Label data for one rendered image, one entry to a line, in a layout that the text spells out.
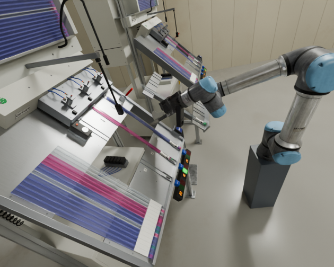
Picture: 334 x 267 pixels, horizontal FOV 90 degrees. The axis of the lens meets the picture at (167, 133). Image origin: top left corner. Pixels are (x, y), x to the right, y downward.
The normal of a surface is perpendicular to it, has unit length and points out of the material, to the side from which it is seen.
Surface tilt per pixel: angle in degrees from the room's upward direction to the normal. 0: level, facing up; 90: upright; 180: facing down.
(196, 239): 0
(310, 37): 90
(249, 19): 90
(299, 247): 0
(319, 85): 82
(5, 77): 90
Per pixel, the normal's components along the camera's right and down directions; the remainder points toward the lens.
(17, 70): 0.95, 0.01
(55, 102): 0.58, -0.51
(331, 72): -0.17, 0.54
